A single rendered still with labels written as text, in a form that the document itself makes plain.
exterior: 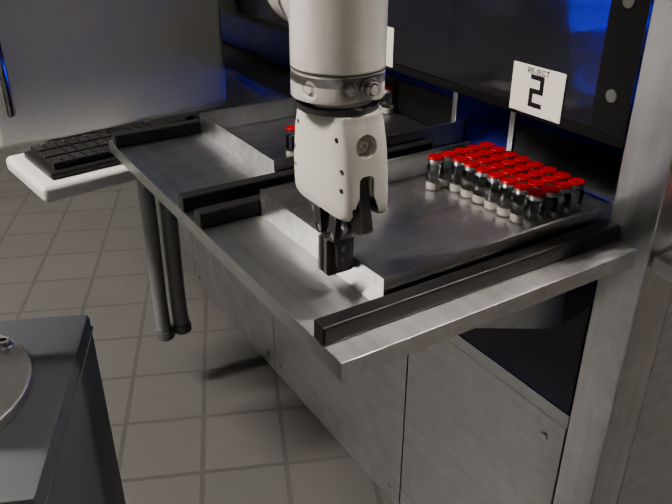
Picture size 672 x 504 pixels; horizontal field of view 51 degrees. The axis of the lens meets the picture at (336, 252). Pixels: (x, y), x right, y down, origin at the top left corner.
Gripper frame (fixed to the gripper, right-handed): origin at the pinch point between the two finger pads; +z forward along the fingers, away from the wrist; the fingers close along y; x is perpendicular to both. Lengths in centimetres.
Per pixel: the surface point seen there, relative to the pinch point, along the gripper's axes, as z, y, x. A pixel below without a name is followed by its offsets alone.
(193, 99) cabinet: 9, 91, -21
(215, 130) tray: 1.9, 47.7, -7.7
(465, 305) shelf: 4.1, -9.6, -9.1
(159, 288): 58, 99, -11
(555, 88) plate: -11.2, 4.0, -33.4
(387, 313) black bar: 3.0, -8.2, -0.6
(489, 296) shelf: 4.1, -9.6, -12.3
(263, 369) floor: 92, 97, -37
